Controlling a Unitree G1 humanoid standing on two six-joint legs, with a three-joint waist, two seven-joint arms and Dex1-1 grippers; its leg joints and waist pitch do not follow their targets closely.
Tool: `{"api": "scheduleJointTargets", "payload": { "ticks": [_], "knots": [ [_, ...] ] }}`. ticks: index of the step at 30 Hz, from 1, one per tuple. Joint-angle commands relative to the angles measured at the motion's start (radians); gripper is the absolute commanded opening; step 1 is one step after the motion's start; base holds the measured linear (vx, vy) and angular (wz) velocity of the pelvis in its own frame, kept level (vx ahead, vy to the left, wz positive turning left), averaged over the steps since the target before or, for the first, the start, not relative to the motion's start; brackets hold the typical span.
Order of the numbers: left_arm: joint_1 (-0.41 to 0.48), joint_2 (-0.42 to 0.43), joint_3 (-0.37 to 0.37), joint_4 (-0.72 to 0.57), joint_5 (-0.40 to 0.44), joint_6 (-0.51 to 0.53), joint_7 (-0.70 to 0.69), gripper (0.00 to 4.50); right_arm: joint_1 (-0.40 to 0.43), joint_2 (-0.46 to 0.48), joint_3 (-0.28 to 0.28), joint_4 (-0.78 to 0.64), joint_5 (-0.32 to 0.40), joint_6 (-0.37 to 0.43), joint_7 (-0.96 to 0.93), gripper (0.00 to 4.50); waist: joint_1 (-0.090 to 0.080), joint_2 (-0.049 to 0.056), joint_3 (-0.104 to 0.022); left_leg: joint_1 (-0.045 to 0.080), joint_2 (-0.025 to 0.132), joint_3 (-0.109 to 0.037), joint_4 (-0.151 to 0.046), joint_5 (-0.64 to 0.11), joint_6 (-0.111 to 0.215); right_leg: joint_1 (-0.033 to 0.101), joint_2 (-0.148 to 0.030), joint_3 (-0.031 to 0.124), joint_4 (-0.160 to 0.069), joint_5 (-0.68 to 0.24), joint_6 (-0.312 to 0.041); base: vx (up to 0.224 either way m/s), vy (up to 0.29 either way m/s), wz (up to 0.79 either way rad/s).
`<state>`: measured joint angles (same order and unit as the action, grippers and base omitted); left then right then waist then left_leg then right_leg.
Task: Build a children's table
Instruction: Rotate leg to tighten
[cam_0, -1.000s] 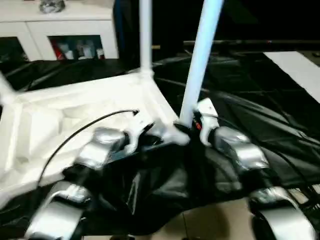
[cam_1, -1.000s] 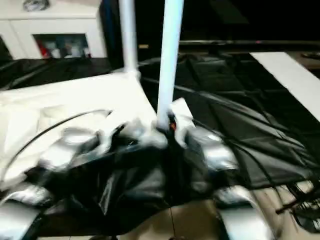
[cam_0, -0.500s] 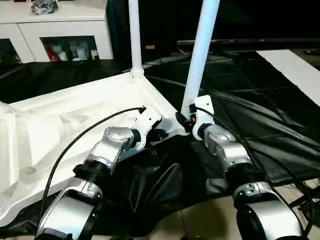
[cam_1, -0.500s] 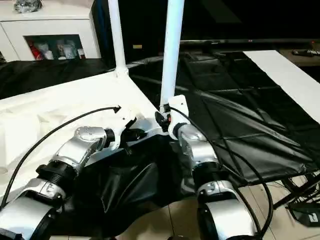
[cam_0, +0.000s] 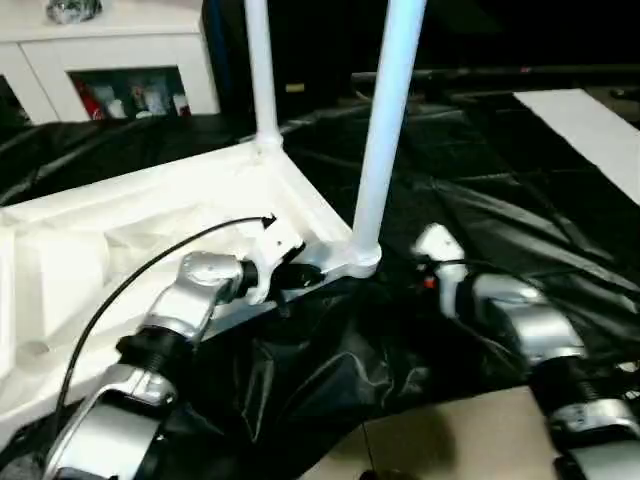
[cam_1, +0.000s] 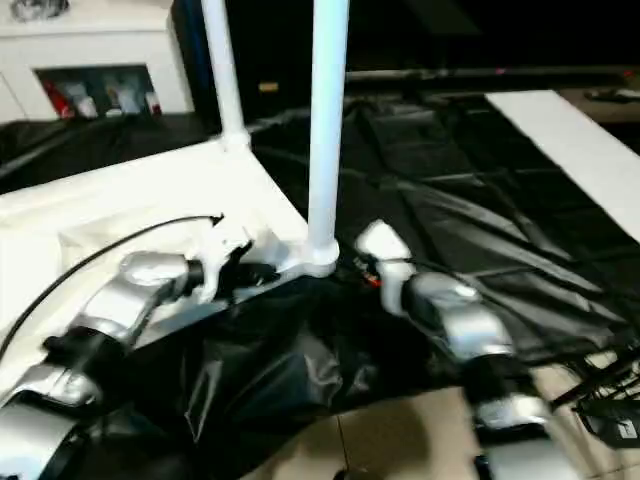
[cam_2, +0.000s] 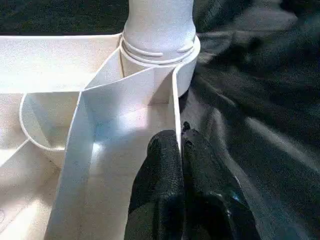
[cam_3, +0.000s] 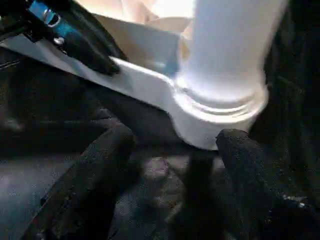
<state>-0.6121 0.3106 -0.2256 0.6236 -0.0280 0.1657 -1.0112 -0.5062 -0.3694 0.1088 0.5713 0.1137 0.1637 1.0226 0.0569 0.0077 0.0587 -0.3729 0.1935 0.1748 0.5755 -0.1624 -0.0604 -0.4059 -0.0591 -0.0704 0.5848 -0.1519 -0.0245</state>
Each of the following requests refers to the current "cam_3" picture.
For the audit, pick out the white plastic table top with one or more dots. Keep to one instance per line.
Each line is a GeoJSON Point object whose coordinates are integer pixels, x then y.
{"type": "Point", "coordinates": [150, 87]}

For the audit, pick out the white plastic table leg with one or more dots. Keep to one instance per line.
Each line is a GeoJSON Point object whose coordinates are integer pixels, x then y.
{"type": "Point", "coordinates": [225, 50]}

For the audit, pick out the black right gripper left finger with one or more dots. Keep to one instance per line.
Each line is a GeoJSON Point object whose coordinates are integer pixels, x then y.
{"type": "Point", "coordinates": [85, 190]}

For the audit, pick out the black work mat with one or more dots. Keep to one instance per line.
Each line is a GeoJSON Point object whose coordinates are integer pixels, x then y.
{"type": "Point", "coordinates": [50, 112]}

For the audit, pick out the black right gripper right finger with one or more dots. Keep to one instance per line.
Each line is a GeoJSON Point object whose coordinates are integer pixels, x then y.
{"type": "Point", "coordinates": [265, 190]}

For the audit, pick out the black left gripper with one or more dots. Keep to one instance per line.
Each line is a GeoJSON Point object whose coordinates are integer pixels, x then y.
{"type": "Point", "coordinates": [25, 17]}

